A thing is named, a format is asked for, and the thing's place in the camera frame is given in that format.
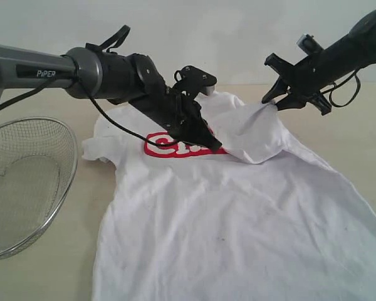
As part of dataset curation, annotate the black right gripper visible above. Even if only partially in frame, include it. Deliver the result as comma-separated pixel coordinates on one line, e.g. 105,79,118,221
261,53,332,115

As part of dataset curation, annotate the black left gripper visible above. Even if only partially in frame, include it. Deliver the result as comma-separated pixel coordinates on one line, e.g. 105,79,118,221
131,88,222,153

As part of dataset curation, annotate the white t-shirt red logo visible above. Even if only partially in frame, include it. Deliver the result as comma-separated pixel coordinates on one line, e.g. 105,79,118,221
82,92,376,300

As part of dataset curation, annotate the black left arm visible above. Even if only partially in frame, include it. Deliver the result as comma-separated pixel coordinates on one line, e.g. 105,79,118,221
0,44,222,152

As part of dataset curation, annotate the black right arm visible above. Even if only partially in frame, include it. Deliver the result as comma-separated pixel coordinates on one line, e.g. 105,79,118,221
262,9,376,115

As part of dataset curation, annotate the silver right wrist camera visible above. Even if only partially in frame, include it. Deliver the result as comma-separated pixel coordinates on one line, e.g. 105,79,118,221
296,34,324,56

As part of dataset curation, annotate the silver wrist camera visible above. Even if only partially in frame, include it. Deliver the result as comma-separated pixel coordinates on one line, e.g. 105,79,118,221
173,65,217,98
296,34,324,56

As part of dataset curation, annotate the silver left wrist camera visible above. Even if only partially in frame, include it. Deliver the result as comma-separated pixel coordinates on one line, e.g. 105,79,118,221
173,65,217,98

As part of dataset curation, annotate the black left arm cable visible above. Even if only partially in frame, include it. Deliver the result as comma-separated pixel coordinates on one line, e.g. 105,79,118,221
0,24,176,150

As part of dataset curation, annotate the silver wire mesh basket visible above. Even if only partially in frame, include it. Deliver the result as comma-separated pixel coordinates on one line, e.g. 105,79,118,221
0,117,78,260

